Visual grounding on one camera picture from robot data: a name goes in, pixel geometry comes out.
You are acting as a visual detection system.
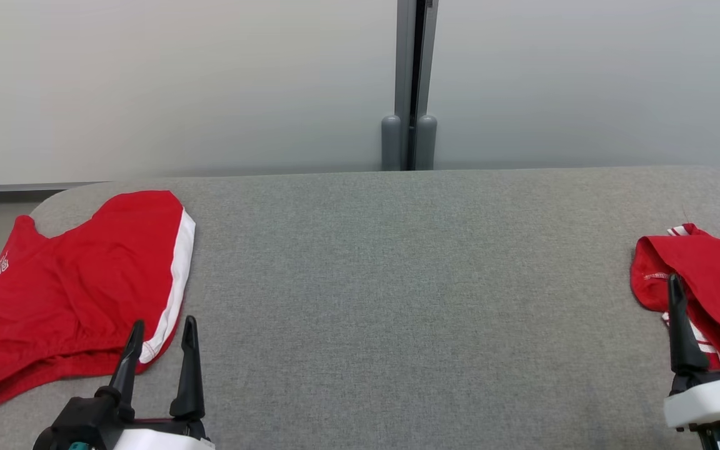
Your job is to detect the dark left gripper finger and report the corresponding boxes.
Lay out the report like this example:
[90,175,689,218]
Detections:
[109,320,146,421]
[169,316,206,421]

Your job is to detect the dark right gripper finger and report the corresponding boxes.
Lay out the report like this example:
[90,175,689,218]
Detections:
[667,273,710,378]

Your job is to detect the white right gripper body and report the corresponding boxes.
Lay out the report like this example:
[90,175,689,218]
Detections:
[664,368,720,432]

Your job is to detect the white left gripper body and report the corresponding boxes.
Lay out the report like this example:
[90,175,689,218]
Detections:
[113,419,216,450]

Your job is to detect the red basketball jersey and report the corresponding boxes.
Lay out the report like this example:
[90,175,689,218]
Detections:
[629,223,720,370]

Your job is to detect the red shorts with white stripe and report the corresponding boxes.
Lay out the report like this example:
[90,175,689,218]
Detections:
[0,190,197,406]

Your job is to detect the grey partition post with feet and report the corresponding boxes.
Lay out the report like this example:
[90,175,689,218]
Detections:
[381,0,439,171]

